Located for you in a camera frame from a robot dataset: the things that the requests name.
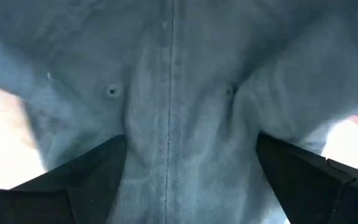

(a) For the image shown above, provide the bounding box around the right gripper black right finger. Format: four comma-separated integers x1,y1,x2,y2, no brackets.
255,132,358,224

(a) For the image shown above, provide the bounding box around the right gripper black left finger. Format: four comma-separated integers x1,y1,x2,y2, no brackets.
0,134,127,224

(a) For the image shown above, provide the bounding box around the grey baseball cap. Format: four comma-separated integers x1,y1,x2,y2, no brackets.
0,0,358,224

